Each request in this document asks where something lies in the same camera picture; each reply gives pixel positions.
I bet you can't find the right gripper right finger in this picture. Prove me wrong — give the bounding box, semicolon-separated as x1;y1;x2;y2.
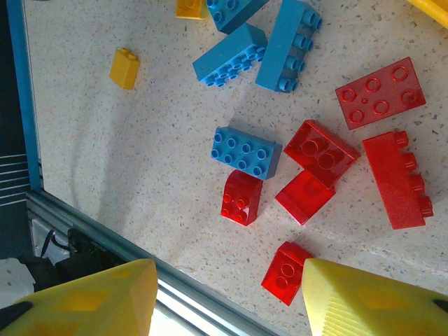
301;258;448;336

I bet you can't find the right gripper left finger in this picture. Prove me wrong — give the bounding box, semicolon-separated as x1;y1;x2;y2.
0;258;159;336

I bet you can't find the red translucent lego brick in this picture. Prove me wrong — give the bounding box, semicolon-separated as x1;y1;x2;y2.
274;170;336;227
283;119;361;190

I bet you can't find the long red lego brick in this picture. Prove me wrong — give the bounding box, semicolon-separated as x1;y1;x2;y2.
361;130;435;231

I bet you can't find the red six-stud lego brick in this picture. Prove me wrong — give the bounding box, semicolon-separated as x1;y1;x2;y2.
335;56;427;131

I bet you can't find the small red sloped lego brick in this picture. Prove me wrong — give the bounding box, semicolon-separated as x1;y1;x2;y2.
260;240;314;307

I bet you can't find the small red four-stud lego brick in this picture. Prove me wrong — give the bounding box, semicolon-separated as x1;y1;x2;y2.
220;169;263;228

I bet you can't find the blue lego brick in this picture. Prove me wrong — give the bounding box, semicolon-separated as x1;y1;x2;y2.
192;22;269;88
254;0;323;94
210;126;284;181
205;0;270;35

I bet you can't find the blue table edge strip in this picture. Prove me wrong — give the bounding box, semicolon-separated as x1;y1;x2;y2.
6;0;43;193

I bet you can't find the small yellow lego brick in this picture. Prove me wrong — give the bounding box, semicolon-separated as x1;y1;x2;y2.
108;47;141;91

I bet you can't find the yellow plastic bin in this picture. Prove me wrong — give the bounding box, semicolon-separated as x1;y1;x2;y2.
407;0;448;31

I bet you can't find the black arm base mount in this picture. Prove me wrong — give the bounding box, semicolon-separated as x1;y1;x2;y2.
31;218;130;291

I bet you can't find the aluminium table rail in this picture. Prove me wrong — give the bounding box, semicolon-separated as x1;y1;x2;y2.
26;190;291;336

